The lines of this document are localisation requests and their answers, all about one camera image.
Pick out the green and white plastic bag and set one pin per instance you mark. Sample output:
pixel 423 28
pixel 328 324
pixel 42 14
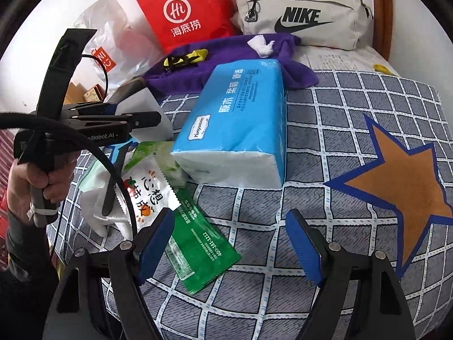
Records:
pixel 93 202

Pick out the small yellow object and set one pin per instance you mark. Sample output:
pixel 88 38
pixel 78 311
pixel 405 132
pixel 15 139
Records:
pixel 381 68

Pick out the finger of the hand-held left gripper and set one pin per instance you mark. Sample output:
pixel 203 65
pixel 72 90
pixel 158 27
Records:
pixel 112 187
pixel 141 119

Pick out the grey checkered star blanket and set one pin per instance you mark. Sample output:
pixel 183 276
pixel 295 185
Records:
pixel 318 131

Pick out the white snack packet orange print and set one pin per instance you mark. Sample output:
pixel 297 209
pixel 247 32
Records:
pixel 152 191

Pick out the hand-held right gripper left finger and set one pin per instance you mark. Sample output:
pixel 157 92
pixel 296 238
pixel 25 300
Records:
pixel 155 246

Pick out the person's left hand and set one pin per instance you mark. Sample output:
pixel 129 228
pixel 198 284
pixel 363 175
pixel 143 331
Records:
pixel 19 191

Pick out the blue tissue pack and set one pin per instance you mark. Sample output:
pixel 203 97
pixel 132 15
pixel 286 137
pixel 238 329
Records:
pixel 233 120

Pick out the patterned brown box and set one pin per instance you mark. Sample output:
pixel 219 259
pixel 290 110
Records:
pixel 92 94

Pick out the green sachet packet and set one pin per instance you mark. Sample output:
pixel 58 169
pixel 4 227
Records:
pixel 198 255

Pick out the white quilted bedsheet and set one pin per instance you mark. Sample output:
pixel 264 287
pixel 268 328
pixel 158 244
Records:
pixel 336 60

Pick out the purple cloth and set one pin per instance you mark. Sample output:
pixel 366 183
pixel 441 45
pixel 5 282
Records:
pixel 226 47

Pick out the crumpled white tissue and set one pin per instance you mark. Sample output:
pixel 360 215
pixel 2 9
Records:
pixel 260 44

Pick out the white plastic bag red logo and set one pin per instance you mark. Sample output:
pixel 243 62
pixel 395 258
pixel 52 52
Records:
pixel 124 42

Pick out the person's left forearm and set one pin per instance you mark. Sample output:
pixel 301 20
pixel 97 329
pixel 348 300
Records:
pixel 24 251

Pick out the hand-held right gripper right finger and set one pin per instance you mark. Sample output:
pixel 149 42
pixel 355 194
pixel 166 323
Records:
pixel 300 248

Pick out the wooden headboard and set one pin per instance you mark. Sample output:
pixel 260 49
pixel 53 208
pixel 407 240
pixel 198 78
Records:
pixel 382 7

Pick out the plain wooden box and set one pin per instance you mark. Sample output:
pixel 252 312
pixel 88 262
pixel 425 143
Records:
pixel 74 94

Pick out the red paper bag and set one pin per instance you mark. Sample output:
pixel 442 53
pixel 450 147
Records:
pixel 184 24

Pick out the beige waist bag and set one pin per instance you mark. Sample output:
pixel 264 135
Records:
pixel 336 3

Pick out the red striped cloth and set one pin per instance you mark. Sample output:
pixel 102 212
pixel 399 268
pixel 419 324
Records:
pixel 7 152

